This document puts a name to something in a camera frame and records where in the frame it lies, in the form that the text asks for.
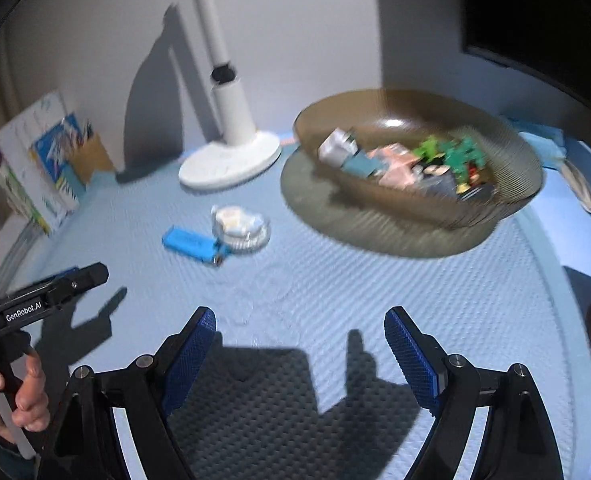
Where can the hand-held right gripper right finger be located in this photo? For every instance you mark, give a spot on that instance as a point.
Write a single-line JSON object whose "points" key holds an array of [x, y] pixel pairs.
{"points": [[410, 352]]}

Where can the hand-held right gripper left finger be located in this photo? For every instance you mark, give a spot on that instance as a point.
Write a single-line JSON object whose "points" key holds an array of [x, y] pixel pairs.
{"points": [[190, 355]]}

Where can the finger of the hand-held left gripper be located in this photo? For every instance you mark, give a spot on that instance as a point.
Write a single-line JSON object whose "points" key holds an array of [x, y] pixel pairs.
{"points": [[83, 280]]}

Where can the amber ribbed glass bowl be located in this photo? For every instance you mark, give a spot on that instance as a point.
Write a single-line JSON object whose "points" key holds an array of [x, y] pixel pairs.
{"points": [[425, 212]]}

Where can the red-dressed toy figure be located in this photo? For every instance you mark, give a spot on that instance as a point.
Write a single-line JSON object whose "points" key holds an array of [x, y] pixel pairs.
{"points": [[472, 174]]}

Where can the teal translucent toy figure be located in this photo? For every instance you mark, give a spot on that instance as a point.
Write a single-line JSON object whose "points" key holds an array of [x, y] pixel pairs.
{"points": [[460, 155]]}

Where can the person's left hand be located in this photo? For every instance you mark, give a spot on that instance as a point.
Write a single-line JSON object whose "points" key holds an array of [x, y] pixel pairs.
{"points": [[30, 405]]}

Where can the blue quilted mat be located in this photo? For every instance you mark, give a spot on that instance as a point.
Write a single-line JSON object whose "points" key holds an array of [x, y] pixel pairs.
{"points": [[375, 285]]}

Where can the blue lighter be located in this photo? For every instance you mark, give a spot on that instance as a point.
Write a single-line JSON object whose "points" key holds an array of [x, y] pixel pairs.
{"points": [[190, 245]]}

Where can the brown cardboard box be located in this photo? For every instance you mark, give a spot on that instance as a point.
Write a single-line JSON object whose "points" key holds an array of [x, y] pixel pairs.
{"points": [[93, 160]]}

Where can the stack of books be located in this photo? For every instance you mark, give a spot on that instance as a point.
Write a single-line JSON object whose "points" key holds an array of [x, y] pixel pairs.
{"points": [[30, 170]]}

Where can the round clear case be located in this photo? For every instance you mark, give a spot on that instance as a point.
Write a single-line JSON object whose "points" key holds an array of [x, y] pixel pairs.
{"points": [[240, 230]]}

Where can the pink packet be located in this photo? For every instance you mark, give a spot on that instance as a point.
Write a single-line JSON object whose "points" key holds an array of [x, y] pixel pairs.
{"points": [[395, 165]]}

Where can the small green toy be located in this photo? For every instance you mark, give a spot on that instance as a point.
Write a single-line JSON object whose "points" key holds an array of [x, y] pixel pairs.
{"points": [[428, 148]]}

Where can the white desk lamp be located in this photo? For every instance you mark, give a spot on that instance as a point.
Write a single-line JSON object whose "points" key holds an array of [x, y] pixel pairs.
{"points": [[230, 110]]}

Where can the striped folded paper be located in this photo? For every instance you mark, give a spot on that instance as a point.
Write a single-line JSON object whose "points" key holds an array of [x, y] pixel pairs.
{"points": [[588, 197]]}

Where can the blue folded cloth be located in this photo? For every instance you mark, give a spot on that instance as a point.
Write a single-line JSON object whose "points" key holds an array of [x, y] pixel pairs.
{"points": [[540, 140]]}

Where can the dark framed panel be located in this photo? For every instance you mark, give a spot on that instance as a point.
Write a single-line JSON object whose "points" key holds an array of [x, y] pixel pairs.
{"points": [[540, 15]]}

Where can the white metal rail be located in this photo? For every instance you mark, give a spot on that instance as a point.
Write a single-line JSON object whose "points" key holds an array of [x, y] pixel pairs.
{"points": [[20, 250]]}

